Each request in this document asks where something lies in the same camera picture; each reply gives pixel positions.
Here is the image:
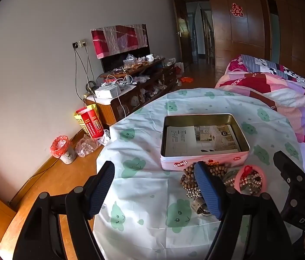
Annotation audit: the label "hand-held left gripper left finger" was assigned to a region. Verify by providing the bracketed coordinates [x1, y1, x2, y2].
[13, 161, 115, 260]

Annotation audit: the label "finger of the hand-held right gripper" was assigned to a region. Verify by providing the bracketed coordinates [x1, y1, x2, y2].
[273, 150, 305, 185]

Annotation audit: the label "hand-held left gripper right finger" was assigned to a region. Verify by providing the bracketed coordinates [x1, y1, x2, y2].
[193, 161, 294, 260]

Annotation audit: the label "silver metal bracelet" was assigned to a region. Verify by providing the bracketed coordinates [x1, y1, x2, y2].
[193, 196, 216, 217]

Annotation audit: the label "pearl bracelet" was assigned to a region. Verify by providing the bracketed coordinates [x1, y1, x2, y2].
[224, 177, 240, 189]

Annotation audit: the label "wooden bead bracelet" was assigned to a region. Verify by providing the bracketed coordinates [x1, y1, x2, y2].
[180, 164, 228, 190]

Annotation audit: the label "pink bangle with beads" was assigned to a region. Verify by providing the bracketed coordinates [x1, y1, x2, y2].
[235, 165, 267, 196]

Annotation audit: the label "pink tin box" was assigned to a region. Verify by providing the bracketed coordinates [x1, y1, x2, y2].
[160, 113, 250, 172]

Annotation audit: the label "mixed bead bracelet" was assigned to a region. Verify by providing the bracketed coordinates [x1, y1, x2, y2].
[240, 174, 263, 194]

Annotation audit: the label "cloud print tablecloth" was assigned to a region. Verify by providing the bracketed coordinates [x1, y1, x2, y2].
[93, 88, 305, 260]

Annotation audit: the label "clear plastic bag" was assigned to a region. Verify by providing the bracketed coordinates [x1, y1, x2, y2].
[75, 130, 111, 158]

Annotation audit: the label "trash bin with red bag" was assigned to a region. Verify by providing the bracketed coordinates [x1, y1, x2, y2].
[50, 136, 77, 165]

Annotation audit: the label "printed paper leaflet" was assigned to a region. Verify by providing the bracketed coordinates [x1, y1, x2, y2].
[165, 124, 241, 156]

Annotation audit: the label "patchwork quilt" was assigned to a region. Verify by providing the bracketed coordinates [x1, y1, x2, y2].
[215, 54, 305, 144]

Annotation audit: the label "red yellow paper bag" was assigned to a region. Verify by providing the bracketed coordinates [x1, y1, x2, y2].
[73, 104, 104, 139]

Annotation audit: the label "white flat box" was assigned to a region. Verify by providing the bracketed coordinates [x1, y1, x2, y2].
[94, 87, 122, 99]

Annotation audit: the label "wooden television cabinet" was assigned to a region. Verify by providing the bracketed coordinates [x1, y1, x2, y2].
[83, 58, 178, 126]

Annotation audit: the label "wooden wardrobe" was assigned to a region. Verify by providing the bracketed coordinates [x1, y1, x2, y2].
[165, 0, 305, 87]

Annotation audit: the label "black television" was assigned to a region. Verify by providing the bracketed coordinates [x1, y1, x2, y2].
[100, 46, 151, 73]

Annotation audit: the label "clear snack bag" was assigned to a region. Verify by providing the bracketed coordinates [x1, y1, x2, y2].
[123, 54, 138, 71]

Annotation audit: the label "red paper decoration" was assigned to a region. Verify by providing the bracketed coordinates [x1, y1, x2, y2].
[230, 3, 244, 17]

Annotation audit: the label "red white television cover cloth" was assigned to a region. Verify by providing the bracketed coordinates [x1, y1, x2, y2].
[91, 24, 149, 59]

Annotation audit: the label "wooden doorway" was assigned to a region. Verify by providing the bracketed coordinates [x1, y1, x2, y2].
[173, 0, 215, 71]

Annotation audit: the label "black hanging cables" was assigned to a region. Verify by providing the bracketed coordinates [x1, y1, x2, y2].
[74, 47, 96, 101]

